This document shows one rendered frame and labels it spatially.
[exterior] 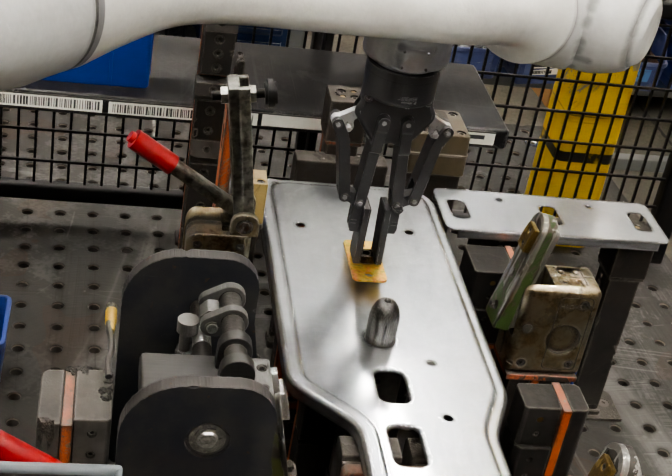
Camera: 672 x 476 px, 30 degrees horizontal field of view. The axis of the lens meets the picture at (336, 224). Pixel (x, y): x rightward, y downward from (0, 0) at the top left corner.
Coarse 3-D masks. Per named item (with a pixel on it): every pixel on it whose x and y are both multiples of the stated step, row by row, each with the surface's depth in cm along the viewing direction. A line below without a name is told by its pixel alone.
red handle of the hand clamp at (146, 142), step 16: (128, 144) 127; (144, 144) 127; (160, 144) 128; (160, 160) 128; (176, 160) 128; (176, 176) 129; (192, 176) 129; (208, 192) 131; (224, 192) 132; (224, 208) 132
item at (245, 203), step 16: (240, 80) 126; (272, 80) 126; (224, 96) 125; (240, 96) 124; (256, 96) 126; (272, 96) 125; (240, 112) 125; (240, 128) 126; (240, 144) 127; (240, 160) 128; (240, 176) 129; (240, 192) 130; (240, 208) 131
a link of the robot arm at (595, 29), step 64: (128, 0) 84; (192, 0) 91; (256, 0) 94; (320, 0) 95; (384, 0) 97; (448, 0) 99; (512, 0) 102; (576, 0) 105; (640, 0) 106; (576, 64) 110
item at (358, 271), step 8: (344, 240) 141; (344, 248) 140; (368, 248) 141; (368, 256) 137; (352, 264) 137; (360, 264) 137; (368, 264) 138; (352, 272) 136; (360, 272) 136; (368, 272) 136; (376, 272) 136; (384, 272) 137; (360, 280) 135; (368, 280) 135; (376, 280) 135; (384, 280) 135
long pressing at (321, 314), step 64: (320, 192) 153; (384, 192) 156; (320, 256) 140; (384, 256) 142; (448, 256) 145; (320, 320) 130; (448, 320) 133; (320, 384) 120; (448, 384) 124; (384, 448) 114; (448, 448) 115
